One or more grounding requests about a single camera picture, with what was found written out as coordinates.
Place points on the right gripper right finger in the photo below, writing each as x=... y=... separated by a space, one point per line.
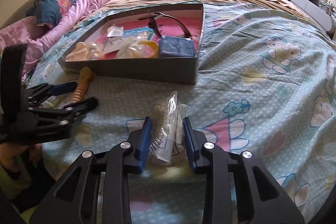
x=237 y=184

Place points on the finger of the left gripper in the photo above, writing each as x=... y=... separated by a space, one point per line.
x=41 y=92
x=69 y=111

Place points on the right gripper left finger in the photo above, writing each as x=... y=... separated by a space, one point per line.
x=96 y=184

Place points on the white card earrings bag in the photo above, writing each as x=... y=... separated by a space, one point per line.
x=115 y=44

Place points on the bagged white comb clip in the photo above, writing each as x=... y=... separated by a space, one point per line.
x=167 y=145

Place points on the clear bag dark hairpiece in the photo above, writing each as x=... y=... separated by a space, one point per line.
x=136 y=50

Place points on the blue small box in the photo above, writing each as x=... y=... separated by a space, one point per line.
x=170 y=46

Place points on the maroon strap wristwatch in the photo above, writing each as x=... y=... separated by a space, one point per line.
x=160 y=22

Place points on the bagged red cherry earrings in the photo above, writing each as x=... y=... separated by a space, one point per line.
x=114 y=31

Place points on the person left hand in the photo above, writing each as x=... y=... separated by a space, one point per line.
x=10 y=152

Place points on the green yellow trousers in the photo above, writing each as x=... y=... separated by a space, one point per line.
x=25 y=194

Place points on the pink quilt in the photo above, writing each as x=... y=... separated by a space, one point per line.
x=41 y=39

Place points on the dark floral pillow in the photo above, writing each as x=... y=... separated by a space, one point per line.
x=49 y=12

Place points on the hello kitty blue bedsheet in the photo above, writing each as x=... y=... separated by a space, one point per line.
x=266 y=84

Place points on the dark cardboard tray box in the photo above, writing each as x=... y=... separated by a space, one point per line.
x=174 y=70

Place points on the pink Chinese workbook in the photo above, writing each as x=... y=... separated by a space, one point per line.
x=131 y=28

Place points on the white grey vanity desk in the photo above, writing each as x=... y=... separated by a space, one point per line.
x=320 y=16

